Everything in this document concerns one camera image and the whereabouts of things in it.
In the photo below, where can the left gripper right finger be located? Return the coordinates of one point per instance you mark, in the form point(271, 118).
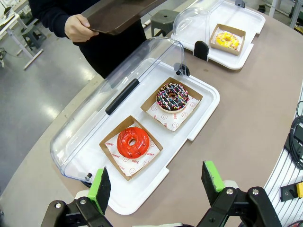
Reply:
point(239, 210)

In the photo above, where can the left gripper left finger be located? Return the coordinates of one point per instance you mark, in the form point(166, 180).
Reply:
point(71, 212)

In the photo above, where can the brown cardboard donut tray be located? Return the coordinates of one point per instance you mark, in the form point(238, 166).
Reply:
point(232, 28)
point(106, 139)
point(149, 104)

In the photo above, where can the red glazed donut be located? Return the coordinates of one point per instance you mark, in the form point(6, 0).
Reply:
point(123, 144)

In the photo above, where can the brown plastic serving tray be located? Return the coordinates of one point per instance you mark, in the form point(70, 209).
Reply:
point(118, 16)

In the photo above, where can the person's right forearm black sleeve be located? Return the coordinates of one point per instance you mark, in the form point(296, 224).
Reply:
point(47, 16)

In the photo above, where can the chocolate donut with coloured sprinkles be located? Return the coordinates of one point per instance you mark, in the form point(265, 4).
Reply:
point(165, 104)

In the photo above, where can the person in dark clothes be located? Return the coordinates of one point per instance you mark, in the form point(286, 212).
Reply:
point(113, 52)

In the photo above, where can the yellow sprinkled donut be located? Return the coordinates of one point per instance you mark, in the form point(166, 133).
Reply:
point(221, 41)

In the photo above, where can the person's right hand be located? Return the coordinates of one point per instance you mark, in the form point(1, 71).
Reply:
point(75, 28)

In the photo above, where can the black lid hinge knob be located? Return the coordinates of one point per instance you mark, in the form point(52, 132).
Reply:
point(88, 178)
point(240, 3)
point(183, 70)
point(201, 50)

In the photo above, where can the white display case base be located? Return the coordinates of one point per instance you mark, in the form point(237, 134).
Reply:
point(184, 142)
point(251, 26)

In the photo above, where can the clear display case lid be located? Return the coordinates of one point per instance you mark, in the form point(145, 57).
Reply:
point(94, 89)
point(191, 21)

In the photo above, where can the white desk with metal legs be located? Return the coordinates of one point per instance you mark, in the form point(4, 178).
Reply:
point(16, 40)

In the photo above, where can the grey step stool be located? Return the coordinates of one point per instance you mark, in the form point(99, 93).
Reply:
point(33, 35)

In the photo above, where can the dark grey plastic stool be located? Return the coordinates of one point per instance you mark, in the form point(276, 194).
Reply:
point(163, 21)

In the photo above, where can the white side table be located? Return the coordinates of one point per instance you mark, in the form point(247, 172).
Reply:
point(293, 11)

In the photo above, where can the white slatted aluminium frame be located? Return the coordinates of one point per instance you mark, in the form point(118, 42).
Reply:
point(279, 170)

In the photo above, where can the yellow and black switch box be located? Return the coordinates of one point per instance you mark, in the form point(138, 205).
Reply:
point(299, 190)

